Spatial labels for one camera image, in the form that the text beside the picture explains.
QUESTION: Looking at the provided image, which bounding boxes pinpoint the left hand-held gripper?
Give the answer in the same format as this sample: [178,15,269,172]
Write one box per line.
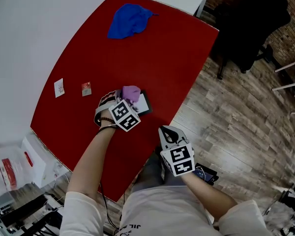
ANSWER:
[94,89,141,132]

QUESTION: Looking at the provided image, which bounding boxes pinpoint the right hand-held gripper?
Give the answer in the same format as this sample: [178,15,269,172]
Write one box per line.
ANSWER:
[158,125,196,177]

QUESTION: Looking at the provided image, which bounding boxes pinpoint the purple cloth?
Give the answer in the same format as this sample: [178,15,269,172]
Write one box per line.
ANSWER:
[121,85,141,103]

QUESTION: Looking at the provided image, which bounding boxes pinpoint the person's left forearm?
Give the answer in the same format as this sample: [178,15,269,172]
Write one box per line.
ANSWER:
[66,118,118,202]

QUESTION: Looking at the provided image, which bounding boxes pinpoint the person's right forearm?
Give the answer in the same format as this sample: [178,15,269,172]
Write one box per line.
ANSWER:
[180,172,238,222]

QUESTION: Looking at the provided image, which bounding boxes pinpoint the blue cloth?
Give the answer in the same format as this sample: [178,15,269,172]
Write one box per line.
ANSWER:
[107,3,159,40]

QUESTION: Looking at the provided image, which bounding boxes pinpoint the red and grey card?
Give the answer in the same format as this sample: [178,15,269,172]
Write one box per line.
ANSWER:
[81,82,92,97]

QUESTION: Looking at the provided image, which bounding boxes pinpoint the black wrist band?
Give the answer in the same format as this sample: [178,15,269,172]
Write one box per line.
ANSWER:
[98,124,118,133]

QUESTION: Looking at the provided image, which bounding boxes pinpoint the person's grey trousers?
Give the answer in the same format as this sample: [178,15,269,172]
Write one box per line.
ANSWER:
[130,151,168,193]

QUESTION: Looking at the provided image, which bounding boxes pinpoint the red table cover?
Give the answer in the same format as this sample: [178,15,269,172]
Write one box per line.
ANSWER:
[30,0,220,203]

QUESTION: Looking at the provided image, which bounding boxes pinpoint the white flower card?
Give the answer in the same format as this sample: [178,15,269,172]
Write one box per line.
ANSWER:
[54,78,65,98]

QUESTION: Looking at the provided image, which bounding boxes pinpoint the black device with blue screen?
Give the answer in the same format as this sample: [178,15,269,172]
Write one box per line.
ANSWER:
[193,163,219,186]

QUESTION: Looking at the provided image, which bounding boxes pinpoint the person's white shirt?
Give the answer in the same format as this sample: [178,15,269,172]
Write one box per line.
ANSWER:
[59,185,273,236]

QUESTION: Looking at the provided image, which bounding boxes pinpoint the white cardboard box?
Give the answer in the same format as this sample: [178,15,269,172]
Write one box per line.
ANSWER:
[21,133,70,189]

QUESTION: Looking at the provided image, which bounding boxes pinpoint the clear plastic bag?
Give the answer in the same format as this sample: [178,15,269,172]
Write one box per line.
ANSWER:
[0,146,35,199]

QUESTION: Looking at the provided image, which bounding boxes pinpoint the white table leg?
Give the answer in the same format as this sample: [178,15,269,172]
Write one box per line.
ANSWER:
[195,0,210,18]

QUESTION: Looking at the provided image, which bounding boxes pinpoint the black office chair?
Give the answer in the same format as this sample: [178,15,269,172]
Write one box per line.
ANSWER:
[212,0,292,80]

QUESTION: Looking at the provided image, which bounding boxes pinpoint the black tripod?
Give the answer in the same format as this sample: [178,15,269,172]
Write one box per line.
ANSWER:
[262,171,295,231]

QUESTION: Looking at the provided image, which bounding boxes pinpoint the black equipment stand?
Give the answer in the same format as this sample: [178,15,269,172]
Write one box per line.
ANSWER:
[0,193,65,236]

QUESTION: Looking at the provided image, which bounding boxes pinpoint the black cable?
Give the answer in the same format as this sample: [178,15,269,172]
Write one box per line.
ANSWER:
[98,180,125,231]

